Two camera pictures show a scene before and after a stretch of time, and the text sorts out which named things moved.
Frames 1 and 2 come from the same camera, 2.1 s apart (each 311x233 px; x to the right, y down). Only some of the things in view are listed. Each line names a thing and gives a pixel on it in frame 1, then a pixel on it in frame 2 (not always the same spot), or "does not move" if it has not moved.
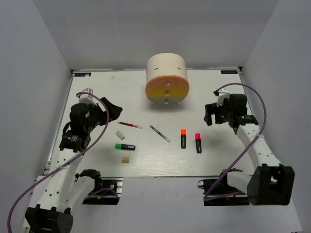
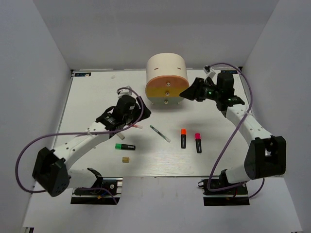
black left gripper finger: x=114 y=110 to x=146 y=112
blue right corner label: x=229 y=72 does not move
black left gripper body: x=97 y=116 to x=130 y=119
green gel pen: x=160 y=134 does not move
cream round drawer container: x=167 y=81 does not move
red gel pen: x=133 y=125 does not move
